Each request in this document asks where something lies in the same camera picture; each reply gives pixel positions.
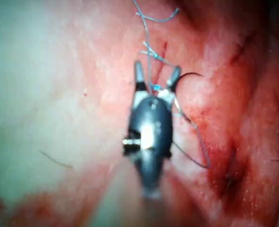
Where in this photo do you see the right arm needle driver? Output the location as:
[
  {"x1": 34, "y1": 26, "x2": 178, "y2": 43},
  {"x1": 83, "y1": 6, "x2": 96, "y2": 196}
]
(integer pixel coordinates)
[{"x1": 122, "y1": 91, "x2": 175, "y2": 158}]

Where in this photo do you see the right arm needle driver jaw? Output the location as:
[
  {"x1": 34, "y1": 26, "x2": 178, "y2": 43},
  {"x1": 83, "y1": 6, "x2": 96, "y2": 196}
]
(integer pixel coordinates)
[
  {"x1": 163, "y1": 66, "x2": 182, "y2": 94},
  {"x1": 133, "y1": 61, "x2": 147, "y2": 95}
]

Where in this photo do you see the curved needle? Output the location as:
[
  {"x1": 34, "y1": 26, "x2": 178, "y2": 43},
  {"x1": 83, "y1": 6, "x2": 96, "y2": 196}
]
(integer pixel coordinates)
[{"x1": 176, "y1": 71, "x2": 205, "y2": 87}]

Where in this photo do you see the blue thread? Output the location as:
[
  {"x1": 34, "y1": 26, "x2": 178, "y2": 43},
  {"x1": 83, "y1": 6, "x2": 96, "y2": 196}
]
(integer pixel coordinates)
[{"x1": 131, "y1": 0, "x2": 212, "y2": 170}]

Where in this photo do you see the blue stitching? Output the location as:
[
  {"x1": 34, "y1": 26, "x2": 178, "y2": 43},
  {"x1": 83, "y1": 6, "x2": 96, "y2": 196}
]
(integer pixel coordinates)
[{"x1": 140, "y1": 41, "x2": 176, "y2": 92}]

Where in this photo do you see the tissue pad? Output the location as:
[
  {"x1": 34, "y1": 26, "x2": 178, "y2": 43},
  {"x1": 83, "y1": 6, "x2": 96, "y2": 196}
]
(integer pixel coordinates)
[{"x1": 0, "y1": 0, "x2": 279, "y2": 227}]

